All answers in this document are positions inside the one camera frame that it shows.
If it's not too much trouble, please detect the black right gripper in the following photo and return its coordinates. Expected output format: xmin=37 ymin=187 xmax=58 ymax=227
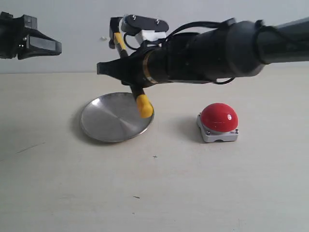
xmin=96 ymin=32 xmax=232 ymax=88

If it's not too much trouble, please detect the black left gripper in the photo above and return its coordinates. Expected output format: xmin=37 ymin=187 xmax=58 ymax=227
xmin=0 ymin=12 xmax=62 ymax=60

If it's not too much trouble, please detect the yellow black claw hammer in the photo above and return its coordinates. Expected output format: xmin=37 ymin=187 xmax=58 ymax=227
xmin=109 ymin=17 xmax=154 ymax=118

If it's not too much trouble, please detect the red dome button grey base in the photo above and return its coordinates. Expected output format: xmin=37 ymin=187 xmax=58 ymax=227
xmin=197 ymin=103 xmax=239 ymax=143

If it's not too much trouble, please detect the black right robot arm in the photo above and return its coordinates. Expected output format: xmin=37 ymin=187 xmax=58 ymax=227
xmin=97 ymin=18 xmax=309 ymax=88

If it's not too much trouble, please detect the round steel plate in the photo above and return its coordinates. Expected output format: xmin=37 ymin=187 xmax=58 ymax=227
xmin=80 ymin=92 xmax=155 ymax=143

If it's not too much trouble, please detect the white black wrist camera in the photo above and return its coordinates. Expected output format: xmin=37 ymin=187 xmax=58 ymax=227
xmin=121 ymin=14 xmax=169 ymax=45

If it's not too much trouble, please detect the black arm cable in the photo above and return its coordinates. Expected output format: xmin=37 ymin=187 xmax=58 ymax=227
xmin=124 ymin=18 xmax=309 ymax=85

